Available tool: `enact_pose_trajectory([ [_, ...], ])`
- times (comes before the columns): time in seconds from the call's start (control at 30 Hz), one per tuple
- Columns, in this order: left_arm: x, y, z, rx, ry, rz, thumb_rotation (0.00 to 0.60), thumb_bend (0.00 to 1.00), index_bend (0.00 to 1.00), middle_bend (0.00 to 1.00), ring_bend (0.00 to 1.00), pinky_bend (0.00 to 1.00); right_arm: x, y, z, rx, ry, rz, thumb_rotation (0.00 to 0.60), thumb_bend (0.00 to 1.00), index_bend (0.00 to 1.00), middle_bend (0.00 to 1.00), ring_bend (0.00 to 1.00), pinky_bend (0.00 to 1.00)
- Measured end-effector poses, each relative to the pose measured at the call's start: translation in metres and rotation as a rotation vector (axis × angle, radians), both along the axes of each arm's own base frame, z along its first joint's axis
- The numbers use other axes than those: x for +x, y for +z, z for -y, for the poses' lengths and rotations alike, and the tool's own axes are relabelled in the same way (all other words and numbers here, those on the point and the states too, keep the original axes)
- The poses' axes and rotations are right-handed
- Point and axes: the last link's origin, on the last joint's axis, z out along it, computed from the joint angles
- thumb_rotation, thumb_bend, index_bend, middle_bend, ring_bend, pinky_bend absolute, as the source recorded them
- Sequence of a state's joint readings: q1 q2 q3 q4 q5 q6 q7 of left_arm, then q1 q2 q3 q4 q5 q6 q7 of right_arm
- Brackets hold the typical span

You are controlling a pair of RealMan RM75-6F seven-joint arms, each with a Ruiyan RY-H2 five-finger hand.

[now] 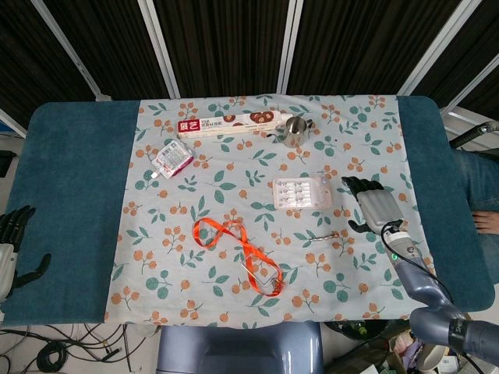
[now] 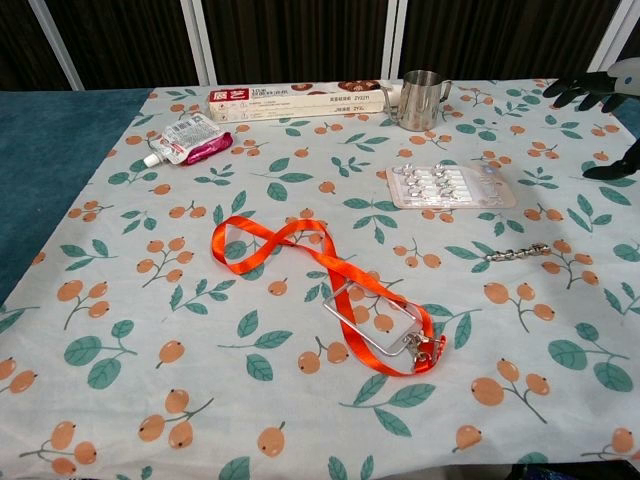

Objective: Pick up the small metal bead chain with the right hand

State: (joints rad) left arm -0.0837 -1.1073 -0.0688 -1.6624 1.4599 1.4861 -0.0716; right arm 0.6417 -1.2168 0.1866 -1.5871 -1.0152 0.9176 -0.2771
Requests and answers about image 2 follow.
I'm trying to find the blister card of silver clips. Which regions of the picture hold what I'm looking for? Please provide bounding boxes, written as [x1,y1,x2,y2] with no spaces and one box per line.
[385,163,517,210]

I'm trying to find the orange lanyard with metal clip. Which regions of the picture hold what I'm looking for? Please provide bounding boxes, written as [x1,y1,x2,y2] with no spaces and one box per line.
[211,217,448,378]

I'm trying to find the stainless steel pitcher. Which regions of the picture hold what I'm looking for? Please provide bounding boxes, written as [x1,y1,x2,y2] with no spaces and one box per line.
[380,70,453,133]

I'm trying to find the pink white spout pouch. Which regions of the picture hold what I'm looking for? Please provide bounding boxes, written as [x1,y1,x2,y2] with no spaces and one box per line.
[143,115,234,168]

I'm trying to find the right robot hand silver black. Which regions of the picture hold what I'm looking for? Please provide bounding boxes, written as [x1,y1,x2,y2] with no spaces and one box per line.
[542,58,640,182]

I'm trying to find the silver metal beaded chain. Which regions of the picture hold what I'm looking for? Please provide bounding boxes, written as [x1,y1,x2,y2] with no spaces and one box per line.
[485,241,552,263]

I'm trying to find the clear badge holder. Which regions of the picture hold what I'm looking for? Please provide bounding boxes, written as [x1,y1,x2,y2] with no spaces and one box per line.
[322,282,427,358]

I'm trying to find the long white baking paper box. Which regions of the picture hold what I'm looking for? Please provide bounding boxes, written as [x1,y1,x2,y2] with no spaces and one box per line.
[207,79,402,124]

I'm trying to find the floral fruit print tablecloth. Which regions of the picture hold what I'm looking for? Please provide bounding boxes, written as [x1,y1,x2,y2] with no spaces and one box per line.
[0,78,640,480]

